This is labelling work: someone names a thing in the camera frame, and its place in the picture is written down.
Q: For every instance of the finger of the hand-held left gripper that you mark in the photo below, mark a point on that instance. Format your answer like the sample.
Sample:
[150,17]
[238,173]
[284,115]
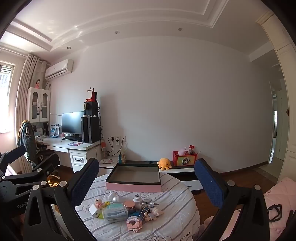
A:
[13,153]
[46,163]

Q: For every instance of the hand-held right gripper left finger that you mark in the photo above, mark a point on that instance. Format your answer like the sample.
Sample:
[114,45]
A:
[84,183]

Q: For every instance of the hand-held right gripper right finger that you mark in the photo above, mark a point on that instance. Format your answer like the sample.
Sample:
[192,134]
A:
[208,185]

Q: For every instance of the clear rectangular teal box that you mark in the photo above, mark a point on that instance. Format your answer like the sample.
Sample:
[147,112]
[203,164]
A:
[114,215]

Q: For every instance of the pink storage box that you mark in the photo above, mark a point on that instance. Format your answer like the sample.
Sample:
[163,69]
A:
[133,187]

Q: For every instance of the rose gold jar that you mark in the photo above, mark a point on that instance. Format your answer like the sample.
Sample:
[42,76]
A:
[129,205]

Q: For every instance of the white plug night light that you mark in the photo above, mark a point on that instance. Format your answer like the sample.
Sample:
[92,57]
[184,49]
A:
[138,199]

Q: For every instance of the small doll figure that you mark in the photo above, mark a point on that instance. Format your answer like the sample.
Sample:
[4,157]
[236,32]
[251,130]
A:
[153,213]

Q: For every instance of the large pink block figure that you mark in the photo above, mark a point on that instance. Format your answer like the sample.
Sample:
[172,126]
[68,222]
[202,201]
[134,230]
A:
[134,223]

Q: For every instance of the blue tube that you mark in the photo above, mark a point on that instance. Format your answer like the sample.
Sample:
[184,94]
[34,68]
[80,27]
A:
[145,211]

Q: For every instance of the black office chair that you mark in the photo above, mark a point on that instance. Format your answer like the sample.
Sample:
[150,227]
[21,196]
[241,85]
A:
[47,160]

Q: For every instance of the dark printed jacket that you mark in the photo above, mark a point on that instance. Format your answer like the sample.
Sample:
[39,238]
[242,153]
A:
[26,136]

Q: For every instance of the white desk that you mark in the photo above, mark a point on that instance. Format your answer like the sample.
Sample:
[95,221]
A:
[78,160]

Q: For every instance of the small pink block figure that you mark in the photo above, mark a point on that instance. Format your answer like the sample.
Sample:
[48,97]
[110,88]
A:
[99,204]

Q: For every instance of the black white low cabinet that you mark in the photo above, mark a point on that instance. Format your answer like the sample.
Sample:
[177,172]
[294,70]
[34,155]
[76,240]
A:
[182,170]

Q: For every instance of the white cube charger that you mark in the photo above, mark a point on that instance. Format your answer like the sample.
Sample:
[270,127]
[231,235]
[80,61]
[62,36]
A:
[94,211]

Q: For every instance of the yellow packet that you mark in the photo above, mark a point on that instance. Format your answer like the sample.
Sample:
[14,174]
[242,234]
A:
[106,204]

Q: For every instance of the red storage crate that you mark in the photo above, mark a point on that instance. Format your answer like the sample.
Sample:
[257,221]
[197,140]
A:
[185,160]

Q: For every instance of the blue white desk box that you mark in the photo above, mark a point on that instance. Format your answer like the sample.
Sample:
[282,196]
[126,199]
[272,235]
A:
[54,130]

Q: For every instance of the pink mouse pad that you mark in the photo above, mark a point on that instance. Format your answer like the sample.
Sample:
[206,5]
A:
[75,144]

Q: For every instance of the black keyboard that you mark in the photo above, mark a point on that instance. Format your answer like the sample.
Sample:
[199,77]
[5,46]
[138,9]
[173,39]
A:
[71,138]

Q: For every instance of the orange cap bottle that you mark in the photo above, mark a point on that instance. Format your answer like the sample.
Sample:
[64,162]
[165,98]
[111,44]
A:
[103,148]

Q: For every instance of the striped quilted tablecloth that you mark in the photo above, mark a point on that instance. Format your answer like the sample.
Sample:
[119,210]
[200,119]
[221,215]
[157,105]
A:
[175,208]

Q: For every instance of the small red tag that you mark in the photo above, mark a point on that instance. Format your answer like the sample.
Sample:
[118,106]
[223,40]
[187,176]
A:
[191,146]

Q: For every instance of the pink plush toy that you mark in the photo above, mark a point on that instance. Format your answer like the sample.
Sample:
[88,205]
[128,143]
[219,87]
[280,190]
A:
[182,151]

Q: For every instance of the blue snack bag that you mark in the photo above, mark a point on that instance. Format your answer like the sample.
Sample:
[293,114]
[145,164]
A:
[122,158]

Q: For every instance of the orange octopus plush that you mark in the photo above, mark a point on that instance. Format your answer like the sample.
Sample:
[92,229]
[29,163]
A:
[164,164]

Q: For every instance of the black computer monitor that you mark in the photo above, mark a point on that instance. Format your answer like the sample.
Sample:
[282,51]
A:
[72,122]

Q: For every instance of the black computer tower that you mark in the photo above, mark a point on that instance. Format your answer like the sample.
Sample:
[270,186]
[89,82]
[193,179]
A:
[90,129]

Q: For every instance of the white glass-door cabinet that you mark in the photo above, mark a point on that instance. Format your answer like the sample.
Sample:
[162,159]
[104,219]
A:
[38,104]

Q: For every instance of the window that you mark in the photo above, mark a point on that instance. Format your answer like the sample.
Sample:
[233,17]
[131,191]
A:
[5,97]

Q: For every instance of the pink bed blanket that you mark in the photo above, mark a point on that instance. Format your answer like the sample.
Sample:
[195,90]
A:
[277,192]

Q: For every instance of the black speaker box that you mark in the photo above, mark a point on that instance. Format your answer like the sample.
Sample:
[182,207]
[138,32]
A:
[91,109]

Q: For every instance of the beige striped curtain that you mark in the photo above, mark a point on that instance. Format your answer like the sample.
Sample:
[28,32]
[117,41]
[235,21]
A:
[27,81]

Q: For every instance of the pink doll figurine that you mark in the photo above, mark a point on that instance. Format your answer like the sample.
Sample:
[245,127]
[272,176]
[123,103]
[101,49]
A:
[38,83]

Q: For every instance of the red desk calendar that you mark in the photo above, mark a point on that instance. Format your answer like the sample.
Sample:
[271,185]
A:
[92,96]

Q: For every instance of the white door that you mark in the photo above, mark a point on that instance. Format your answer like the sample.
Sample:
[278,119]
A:
[281,129]

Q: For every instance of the white air conditioner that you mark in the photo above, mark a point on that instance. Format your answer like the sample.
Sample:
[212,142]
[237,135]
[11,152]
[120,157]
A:
[59,69]

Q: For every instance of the white wardrobe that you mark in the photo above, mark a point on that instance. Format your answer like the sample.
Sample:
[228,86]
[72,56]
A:
[291,115]

